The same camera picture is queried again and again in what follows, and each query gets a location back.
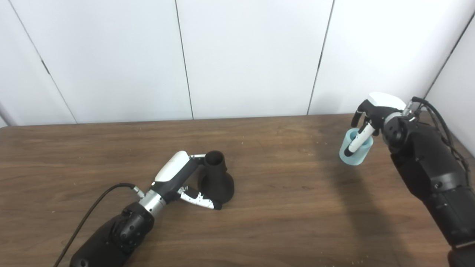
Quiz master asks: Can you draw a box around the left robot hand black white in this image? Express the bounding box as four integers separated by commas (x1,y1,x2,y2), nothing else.
150,150,223,210

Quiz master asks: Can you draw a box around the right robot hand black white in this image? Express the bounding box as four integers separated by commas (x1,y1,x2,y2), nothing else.
344,92,407,158

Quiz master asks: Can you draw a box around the black funnel-shaped nozzle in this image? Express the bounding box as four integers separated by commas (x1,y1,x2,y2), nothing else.
198,150,235,204

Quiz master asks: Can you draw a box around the light-blue hose piece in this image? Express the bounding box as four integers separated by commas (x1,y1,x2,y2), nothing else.
339,128,374,166

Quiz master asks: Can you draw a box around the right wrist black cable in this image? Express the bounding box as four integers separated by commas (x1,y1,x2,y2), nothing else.
404,96,472,175

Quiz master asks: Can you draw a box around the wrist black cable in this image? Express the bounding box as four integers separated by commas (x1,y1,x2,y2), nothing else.
53,182,145,267
404,96,472,175

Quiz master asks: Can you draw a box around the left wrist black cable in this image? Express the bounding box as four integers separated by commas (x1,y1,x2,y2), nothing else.
53,182,145,267

